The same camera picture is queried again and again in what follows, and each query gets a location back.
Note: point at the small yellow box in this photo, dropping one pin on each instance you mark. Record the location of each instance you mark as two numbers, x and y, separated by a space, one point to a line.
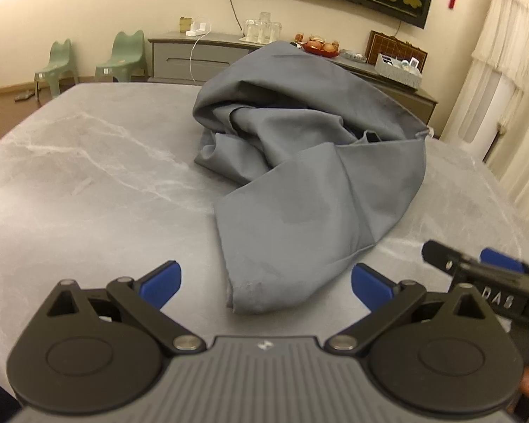
185 24

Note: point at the set of clear glass cups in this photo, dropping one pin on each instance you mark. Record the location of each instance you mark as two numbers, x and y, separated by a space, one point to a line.
260 28

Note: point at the white power strip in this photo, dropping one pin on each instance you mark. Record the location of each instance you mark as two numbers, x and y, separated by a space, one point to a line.
198 30

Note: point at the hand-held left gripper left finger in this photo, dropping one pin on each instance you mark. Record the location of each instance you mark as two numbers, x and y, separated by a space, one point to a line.
161 284

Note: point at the wooden framed board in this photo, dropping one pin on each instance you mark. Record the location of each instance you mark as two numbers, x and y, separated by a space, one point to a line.
379 42

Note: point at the green plastic chair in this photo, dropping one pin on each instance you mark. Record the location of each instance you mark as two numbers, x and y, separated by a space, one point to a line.
57 64
123 57

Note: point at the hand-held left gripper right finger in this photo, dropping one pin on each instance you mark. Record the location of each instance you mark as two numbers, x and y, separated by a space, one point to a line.
370 284

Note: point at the red fruit plate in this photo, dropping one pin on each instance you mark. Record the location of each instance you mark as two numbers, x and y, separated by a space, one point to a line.
319 47

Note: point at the grey pants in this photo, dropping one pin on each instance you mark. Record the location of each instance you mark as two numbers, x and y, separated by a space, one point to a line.
299 176

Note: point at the grey sideboard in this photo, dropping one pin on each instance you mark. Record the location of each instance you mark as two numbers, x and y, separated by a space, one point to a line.
176 59

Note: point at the white storage basket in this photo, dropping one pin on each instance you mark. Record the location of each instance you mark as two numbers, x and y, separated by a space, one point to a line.
396 75

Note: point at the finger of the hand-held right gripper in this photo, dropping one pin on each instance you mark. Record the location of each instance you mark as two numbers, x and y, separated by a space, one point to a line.
440 255
502 261

